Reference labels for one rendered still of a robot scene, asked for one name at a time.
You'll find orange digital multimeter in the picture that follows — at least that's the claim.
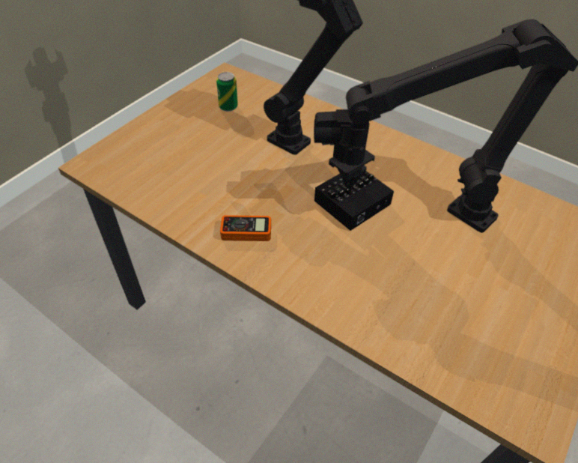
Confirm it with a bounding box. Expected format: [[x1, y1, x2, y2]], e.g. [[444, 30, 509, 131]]
[[220, 215, 271, 241]]

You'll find black lighting desk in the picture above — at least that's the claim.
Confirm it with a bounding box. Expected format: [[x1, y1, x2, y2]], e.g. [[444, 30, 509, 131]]
[[314, 171, 394, 231]]

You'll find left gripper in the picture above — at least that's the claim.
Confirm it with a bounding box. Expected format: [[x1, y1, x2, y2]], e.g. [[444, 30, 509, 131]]
[[329, 140, 375, 189]]

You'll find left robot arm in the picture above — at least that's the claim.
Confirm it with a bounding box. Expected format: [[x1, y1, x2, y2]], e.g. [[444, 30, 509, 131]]
[[314, 19, 578, 233]]

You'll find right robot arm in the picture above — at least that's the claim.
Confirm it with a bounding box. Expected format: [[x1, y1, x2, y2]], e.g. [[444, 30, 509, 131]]
[[264, 0, 363, 155]]

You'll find green drink can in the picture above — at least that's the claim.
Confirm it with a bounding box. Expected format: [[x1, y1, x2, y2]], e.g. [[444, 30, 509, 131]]
[[216, 72, 238, 112]]

